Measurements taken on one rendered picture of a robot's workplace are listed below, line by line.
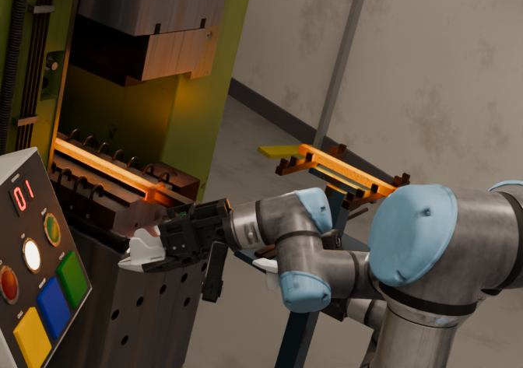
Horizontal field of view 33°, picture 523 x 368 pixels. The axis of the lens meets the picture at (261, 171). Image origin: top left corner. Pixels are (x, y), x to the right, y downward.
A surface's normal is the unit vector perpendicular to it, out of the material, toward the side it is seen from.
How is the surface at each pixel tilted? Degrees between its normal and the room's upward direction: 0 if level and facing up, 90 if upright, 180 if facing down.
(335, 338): 0
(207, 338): 0
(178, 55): 90
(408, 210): 83
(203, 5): 90
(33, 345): 60
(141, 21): 90
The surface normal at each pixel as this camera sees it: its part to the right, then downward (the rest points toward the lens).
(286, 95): -0.78, 0.05
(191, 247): -0.10, 0.34
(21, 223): 0.95, -0.24
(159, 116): -0.50, 0.21
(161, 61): 0.84, 0.37
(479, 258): 0.33, 0.35
